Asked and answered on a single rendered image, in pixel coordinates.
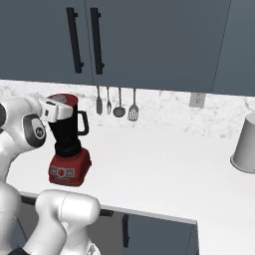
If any black base cupboard handle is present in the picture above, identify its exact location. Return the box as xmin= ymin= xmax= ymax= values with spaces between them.
xmin=122 ymin=213 xmax=130 ymax=249

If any grey wall socket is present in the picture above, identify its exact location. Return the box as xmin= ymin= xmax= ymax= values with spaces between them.
xmin=188 ymin=92 xmax=206 ymax=109

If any narrow dark grey cupboard door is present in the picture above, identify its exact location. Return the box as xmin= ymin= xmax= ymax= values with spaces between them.
xmin=212 ymin=0 xmax=255 ymax=98

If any dark grey base cupboard door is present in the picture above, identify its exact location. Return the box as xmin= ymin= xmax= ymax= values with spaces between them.
xmin=127 ymin=213 xmax=199 ymax=255

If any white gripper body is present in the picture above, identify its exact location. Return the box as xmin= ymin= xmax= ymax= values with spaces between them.
xmin=54 ymin=104 xmax=77 ymax=121

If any red and black blender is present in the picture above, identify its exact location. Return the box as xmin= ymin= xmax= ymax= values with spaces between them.
xmin=46 ymin=93 xmax=93 ymax=187

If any wide dark grey cupboard door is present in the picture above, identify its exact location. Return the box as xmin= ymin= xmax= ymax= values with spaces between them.
xmin=85 ymin=0 xmax=232 ymax=95

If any hanging grey turner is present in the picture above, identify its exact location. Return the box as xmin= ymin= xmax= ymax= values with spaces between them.
xmin=96 ymin=86 xmax=104 ymax=116

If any hanging grey fork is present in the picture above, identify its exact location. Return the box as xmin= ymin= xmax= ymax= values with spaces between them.
xmin=106 ymin=86 xmax=113 ymax=116

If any hanging slotted spatula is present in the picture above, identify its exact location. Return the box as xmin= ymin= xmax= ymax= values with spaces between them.
xmin=127 ymin=87 xmax=140 ymax=123

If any grey tapered pot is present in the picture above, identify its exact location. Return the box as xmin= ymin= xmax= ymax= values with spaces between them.
xmin=229 ymin=112 xmax=255 ymax=174

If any hanging grey ladle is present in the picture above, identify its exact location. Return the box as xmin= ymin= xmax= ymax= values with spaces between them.
xmin=113 ymin=87 xmax=127 ymax=119

